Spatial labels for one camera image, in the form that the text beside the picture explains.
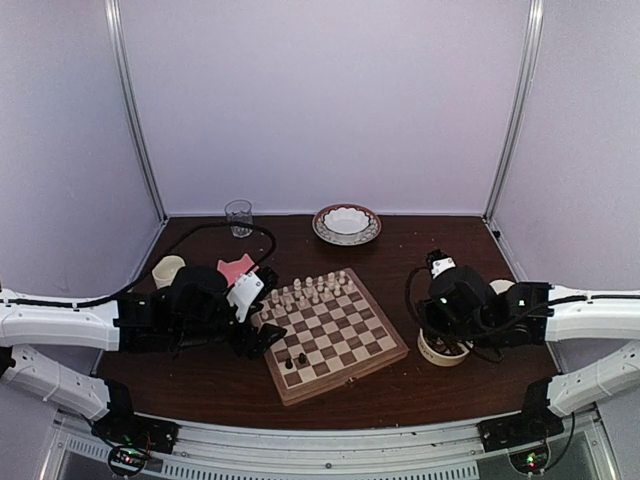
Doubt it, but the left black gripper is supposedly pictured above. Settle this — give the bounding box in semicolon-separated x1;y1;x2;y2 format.
172;303;287;360

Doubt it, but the left black cable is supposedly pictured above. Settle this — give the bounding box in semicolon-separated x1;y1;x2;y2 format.
114;221;279;301

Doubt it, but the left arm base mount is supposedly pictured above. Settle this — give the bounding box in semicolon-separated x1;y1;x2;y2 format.
91;380;179;454

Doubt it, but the aluminium frame post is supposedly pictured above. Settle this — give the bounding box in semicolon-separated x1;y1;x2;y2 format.
104;0;168;224
483;0;544;225

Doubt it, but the right aluminium frame post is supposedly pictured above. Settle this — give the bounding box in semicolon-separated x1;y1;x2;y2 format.
483;0;544;225

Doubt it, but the pink cat-ear bowl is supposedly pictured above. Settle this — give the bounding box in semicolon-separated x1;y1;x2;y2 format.
217;253;256;287

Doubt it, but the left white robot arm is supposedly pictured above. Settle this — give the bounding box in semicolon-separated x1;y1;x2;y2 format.
1;267;286;444

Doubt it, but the wooden chess board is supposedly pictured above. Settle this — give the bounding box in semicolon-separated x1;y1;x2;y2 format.
252;268;409;406

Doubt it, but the cream cat-ear bowl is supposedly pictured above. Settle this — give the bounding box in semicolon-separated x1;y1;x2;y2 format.
417;329;471;368

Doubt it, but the white scalloped bowl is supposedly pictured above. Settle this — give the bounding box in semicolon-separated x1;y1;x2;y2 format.
323;207;370;235

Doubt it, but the small white cup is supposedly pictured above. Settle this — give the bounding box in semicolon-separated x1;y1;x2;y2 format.
489;279;515;298

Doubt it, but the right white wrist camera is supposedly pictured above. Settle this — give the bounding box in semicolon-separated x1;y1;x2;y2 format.
426;249;456;279

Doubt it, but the patterned ceramic plate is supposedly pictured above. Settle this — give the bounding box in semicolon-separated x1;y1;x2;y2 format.
312;204;382;247

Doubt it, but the left aluminium frame post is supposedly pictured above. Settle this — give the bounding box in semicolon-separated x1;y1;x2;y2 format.
104;0;168;224

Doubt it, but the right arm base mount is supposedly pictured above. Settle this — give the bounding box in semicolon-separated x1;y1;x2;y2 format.
477;377;564;452

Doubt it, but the clear drinking glass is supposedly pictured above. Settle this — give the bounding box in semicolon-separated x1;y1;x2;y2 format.
224;199;253;239

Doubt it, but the white chess piece tall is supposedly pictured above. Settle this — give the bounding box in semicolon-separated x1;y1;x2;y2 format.
293;278;303;300

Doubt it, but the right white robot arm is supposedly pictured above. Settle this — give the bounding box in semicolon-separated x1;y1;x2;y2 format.
407;259;639;442

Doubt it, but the right black cable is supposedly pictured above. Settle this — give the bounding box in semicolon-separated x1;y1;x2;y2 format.
403;266;436;331

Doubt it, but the black cable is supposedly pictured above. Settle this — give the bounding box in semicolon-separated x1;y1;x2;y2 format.
114;221;279;301
403;266;436;331

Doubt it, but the cream ceramic mug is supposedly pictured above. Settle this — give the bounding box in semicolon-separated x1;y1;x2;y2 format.
151;255;186;289

